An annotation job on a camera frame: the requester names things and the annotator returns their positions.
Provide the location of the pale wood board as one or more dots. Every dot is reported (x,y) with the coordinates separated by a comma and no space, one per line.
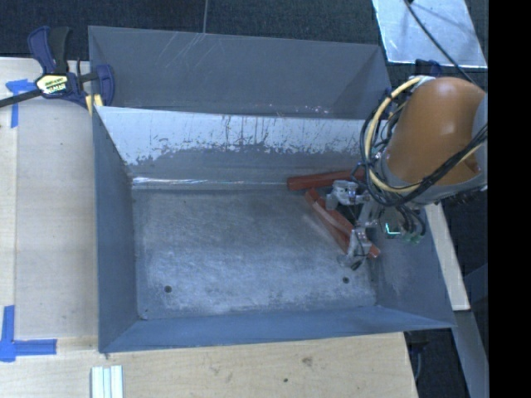
(54,222)

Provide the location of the red-brown flat block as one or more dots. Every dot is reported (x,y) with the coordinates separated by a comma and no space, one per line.
(329,220)
(311,181)

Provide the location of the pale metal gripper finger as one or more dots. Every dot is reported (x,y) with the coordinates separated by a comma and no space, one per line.
(342,195)
(357,245)

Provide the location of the grey metal bin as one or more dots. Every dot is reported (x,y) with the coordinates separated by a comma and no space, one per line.
(232,247)

